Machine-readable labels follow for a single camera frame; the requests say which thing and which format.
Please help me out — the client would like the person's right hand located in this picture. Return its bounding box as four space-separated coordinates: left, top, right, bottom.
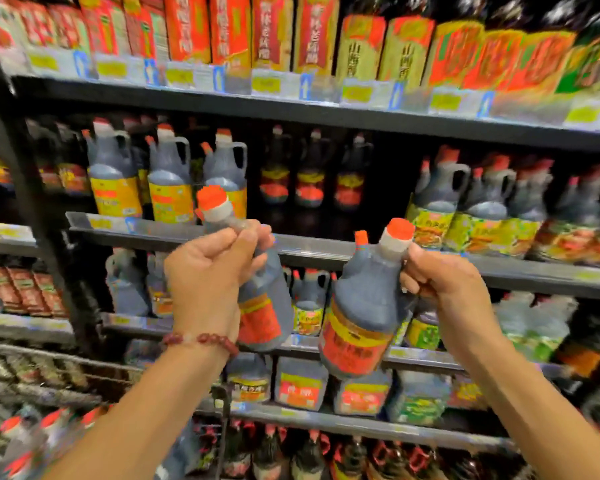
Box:
399 243 504 356

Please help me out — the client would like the person's left hand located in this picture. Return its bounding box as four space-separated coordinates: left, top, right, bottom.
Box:
164 220 277 345

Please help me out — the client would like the dark vinegar jug red label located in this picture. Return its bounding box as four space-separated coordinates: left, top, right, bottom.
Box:
194 185 295 353
318 218 418 380

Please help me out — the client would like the person's left forearm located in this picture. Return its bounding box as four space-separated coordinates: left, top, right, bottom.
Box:
42 337 238 480

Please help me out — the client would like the person's right forearm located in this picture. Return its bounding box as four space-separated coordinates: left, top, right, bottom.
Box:
442 335 600 480

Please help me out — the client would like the dark jug green yellow label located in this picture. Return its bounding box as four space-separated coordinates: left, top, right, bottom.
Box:
289 267 332 338

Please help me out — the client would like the grey jug orange label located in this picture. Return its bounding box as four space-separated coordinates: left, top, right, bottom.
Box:
105 247 151 318
146 252 174 318

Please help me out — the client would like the row of green label jugs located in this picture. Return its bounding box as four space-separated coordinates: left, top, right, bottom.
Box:
405 145 600 269

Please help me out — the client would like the clear jug green label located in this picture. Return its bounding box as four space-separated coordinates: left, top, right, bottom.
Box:
530 294 579 364
494 291 536 355

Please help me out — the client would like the large jug yellow label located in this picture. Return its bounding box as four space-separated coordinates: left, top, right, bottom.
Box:
226 352 274 404

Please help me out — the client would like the large jug green label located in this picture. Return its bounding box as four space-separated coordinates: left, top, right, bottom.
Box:
386 370 454 427

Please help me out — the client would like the large jug red label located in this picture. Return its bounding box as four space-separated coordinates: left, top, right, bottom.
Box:
333 370 394 417
274 357 329 412

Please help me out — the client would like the black metal shelf rack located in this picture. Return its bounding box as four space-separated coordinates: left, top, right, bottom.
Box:
0 25 600 480

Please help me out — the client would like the strip of yellow price tags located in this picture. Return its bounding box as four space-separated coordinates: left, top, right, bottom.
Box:
0 47 600 133

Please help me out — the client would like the row of small dark bottles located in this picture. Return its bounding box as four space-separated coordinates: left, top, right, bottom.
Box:
0 117 92 198

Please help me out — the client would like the row of gold label bottles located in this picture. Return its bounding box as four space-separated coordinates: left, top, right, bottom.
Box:
334 0 600 101

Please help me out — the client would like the row of red neck bottles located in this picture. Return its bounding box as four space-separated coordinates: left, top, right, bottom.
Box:
180 422 531 480

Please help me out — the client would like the row of brown packets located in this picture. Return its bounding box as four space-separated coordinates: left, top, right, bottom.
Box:
0 264 70 318

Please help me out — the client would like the row of red boxed bottles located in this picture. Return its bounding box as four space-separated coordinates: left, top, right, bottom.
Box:
0 0 342 76

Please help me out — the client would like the group of red capped bottles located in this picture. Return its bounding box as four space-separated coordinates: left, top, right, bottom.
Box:
0 404 108 480

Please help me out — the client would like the dark handled bottle red label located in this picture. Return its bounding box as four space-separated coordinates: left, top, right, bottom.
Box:
259 125 293 205
295 128 332 209
333 133 375 211

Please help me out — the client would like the red bead bracelet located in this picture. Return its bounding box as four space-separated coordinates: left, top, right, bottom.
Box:
160 332 240 358

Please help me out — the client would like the wire shelf rack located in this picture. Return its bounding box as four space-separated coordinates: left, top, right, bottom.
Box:
0 339 141 413

